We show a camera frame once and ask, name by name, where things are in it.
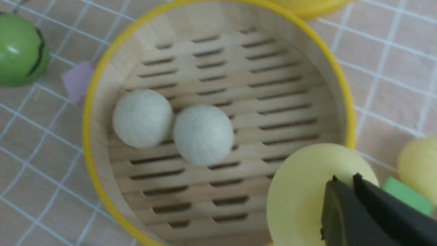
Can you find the bamboo steamer tray yellow rim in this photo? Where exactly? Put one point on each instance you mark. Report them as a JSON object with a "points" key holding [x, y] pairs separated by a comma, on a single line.
{"points": [[264, 67]]}

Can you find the green cube block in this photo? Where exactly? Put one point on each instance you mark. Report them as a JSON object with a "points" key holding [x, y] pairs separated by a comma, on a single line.
{"points": [[408, 196]]}

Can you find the purple cube block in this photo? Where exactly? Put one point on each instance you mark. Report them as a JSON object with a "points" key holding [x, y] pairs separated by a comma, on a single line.
{"points": [[76, 82]]}

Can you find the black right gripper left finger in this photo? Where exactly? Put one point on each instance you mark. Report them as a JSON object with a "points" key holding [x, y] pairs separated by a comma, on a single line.
{"points": [[346, 222]]}

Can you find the green toy watermelon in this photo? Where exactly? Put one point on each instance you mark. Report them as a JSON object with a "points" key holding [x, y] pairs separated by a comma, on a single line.
{"points": [[24, 51]]}

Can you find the white bun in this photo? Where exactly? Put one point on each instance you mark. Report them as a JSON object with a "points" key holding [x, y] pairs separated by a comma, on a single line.
{"points": [[203, 135], [142, 118]]}

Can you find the woven steamer lid yellow rim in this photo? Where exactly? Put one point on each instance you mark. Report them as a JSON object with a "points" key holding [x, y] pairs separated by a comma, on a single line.
{"points": [[310, 9]]}

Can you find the yellow bun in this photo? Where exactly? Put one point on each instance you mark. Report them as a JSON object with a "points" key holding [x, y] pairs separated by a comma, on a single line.
{"points": [[417, 167], [296, 194]]}

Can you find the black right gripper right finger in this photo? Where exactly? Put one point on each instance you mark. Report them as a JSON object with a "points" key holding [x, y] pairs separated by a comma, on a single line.
{"points": [[402, 223]]}

